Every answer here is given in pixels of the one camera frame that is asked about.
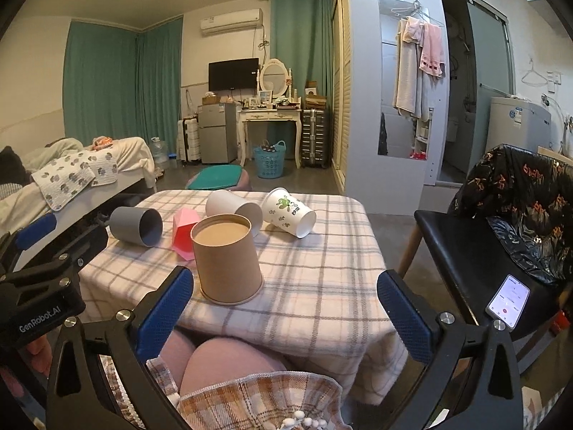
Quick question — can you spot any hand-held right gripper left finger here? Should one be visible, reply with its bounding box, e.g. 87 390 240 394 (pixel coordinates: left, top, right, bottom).
45 265 195 430

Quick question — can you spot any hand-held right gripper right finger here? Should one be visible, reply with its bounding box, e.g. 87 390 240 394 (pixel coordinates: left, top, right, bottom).
377 269 525 430

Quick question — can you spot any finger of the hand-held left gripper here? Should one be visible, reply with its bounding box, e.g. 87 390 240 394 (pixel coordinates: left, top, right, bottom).
0 212 58 275
27 217 111 285

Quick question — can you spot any grey cup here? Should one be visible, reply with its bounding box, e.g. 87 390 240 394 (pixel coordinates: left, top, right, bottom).
110 206 164 248

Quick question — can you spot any pink faceted cup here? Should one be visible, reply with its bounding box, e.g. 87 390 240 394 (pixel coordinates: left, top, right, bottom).
172 208 201 261

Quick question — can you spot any brown paper cup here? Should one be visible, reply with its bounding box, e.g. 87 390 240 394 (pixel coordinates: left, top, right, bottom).
191 214 265 306

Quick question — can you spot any plain white cup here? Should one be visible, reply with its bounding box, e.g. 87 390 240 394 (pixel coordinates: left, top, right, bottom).
205 189 264 238

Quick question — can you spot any white cup with green print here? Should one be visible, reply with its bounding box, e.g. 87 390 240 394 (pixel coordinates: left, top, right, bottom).
261 187 317 239

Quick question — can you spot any person's left leg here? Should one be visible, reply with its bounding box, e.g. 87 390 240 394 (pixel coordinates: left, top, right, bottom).
158 328 200 391

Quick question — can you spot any person's leg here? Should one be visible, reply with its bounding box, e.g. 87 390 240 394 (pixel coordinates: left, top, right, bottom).
158 328 200 391
179 337 288 398

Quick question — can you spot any patterned white blanket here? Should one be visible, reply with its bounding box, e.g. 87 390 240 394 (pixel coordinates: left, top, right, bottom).
32 149 120 211

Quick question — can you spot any dark pillow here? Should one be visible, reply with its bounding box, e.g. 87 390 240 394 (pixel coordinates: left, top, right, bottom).
0 145 33 185

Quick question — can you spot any black chair with wooden legs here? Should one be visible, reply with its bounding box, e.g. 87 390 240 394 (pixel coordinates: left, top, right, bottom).
396 208 573 364

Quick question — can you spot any person's right leg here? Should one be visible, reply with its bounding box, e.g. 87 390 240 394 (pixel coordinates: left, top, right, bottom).
179 337 288 398

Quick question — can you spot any bed with white sheet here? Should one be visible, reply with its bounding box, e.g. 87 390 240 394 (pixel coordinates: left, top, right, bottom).
0 136 158 236

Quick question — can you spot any plaid tablecloth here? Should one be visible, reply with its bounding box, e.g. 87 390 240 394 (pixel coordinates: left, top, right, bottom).
78 189 409 403

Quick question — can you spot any white smartphone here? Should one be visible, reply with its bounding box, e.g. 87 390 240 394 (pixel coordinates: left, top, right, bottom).
486 274 531 333

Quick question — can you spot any clear water jug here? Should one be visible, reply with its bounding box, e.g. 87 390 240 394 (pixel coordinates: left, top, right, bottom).
149 136 168 171

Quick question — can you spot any plaid skirt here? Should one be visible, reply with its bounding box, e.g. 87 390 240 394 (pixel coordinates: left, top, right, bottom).
147 357 348 430

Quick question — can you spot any white suitcase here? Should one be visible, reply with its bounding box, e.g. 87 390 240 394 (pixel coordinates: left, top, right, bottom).
177 116 201 166

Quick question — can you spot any green cushion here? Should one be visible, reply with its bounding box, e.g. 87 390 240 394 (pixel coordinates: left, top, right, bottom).
187 166 252 191

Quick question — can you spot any wide green curtain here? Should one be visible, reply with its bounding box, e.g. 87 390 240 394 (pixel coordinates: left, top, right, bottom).
63 16 184 149

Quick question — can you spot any black floral jacket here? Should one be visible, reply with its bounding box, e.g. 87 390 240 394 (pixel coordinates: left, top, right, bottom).
448 143 573 286

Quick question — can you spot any small silver fridge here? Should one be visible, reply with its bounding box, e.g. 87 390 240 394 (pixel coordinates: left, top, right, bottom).
197 101 238 164

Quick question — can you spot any blue laundry basket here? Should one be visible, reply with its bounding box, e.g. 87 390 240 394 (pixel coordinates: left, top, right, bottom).
253 140 287 179

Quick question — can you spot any dark ribbed suitcase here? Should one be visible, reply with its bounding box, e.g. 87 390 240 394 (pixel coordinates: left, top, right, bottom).
300 108 331 170

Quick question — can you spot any white dressing table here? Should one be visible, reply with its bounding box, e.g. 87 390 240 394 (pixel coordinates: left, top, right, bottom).
237 106 303 168

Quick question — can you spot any black television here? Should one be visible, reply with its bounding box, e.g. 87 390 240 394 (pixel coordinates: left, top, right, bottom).
208 58 260 93

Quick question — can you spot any white washing machine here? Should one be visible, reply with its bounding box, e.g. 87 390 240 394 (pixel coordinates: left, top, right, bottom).
485 96 553 156

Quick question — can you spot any beige hanging towel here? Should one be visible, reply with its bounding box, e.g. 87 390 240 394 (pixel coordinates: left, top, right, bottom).
393 17 431 118

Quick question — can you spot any slatted wardrobe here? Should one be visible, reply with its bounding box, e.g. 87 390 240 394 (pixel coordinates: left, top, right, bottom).
330 0 355 190

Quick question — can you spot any oval vanity mirror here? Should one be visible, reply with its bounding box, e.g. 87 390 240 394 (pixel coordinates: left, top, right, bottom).
259 58 294 98

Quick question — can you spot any white air conditioner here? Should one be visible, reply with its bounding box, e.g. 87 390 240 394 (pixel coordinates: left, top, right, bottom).
199 8 264 37

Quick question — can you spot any pink hanging towel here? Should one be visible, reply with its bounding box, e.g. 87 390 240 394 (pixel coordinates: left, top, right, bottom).
418 21 447 78

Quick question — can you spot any narrow green curtain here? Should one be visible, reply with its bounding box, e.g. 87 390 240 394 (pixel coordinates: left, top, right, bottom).
270 0 334 99

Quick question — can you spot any white wire hanger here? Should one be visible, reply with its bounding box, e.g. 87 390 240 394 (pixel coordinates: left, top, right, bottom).
521 58 549 87

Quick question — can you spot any tall wall mirror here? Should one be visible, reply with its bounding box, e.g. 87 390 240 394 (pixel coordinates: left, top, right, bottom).
377 0 436 161

